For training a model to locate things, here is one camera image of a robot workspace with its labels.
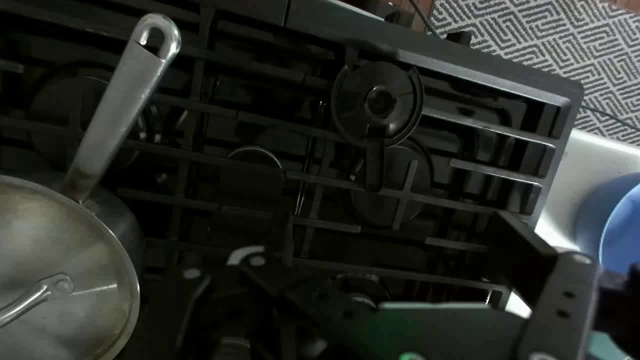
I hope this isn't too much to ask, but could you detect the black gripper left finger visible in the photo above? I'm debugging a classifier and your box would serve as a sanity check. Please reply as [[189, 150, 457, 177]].
[[126, 247, 317, 360]]

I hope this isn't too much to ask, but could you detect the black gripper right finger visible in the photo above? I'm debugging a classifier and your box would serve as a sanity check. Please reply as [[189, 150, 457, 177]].
[[490, 211, 605, 360]]

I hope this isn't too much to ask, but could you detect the white kitchen counter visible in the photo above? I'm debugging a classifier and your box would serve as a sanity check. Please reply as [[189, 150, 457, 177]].
[[532, 129, 640, 268]]

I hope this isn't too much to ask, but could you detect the grey patterned rug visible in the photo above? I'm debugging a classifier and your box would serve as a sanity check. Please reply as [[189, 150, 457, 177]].
[[427, 0, 640, 146]]

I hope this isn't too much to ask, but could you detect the blue bowl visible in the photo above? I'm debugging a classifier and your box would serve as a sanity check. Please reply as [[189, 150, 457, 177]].
[[596, 172, 640, 277]]

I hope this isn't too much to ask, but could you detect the steel pot with long handle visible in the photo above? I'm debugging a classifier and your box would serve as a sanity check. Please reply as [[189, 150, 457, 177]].
[[0, 13, 185, 360]]

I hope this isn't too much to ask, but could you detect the black gas stove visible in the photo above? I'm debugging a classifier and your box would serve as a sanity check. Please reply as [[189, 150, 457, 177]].
[[0, 0, 586, 360]]

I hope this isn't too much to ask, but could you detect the steel pot lid with handle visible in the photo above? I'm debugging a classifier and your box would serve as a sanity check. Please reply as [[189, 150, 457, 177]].
[[0, 174, 143, 360]]

